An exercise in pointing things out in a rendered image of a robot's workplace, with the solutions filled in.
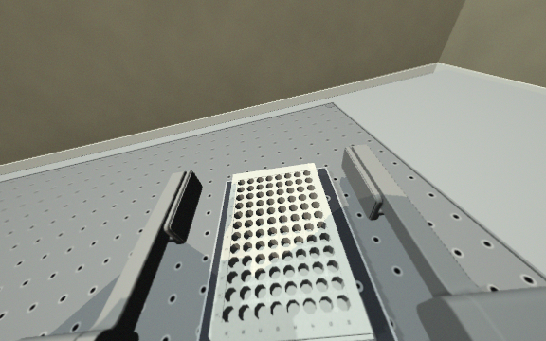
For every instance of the grey perforated breadboard plate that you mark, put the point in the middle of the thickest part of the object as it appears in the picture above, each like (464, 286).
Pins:
(67, 233)

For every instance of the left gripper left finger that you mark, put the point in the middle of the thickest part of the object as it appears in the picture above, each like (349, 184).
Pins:
(170, 222)

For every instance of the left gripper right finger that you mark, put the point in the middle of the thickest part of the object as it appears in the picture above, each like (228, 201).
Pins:
(459, 309)

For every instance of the black plate nest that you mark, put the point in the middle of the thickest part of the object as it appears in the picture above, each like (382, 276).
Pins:
(374, 308)

